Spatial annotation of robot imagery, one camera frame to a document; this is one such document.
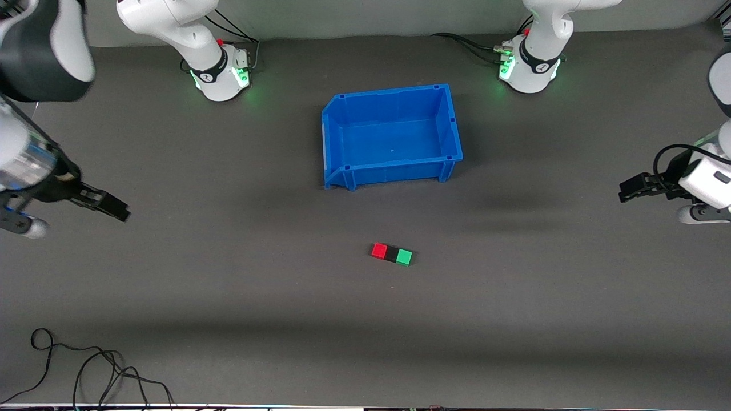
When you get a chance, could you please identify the blue plastic bin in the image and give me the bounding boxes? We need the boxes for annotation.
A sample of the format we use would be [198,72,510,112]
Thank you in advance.
[321,83,464,191]

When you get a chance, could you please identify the thin black loose cable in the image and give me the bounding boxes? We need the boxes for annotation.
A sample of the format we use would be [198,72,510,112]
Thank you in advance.
[0,328,175,409]

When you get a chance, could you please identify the dark grey table mat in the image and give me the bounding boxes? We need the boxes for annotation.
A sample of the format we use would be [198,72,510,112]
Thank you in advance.
[0,20,731,407]

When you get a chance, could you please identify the black left base cables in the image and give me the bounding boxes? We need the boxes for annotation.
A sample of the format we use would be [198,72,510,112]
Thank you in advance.
[429,31,509,65]

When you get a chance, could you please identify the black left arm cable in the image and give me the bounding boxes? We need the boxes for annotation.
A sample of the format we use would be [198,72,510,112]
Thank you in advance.
[653,144,731,192]

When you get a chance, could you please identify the black base cables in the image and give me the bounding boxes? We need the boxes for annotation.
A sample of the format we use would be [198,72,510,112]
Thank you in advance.
[429,31,509,65]
[203,9,262,72]

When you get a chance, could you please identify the black right base cables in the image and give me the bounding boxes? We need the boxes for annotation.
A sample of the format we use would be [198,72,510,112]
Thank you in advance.
[203,9,262,72]

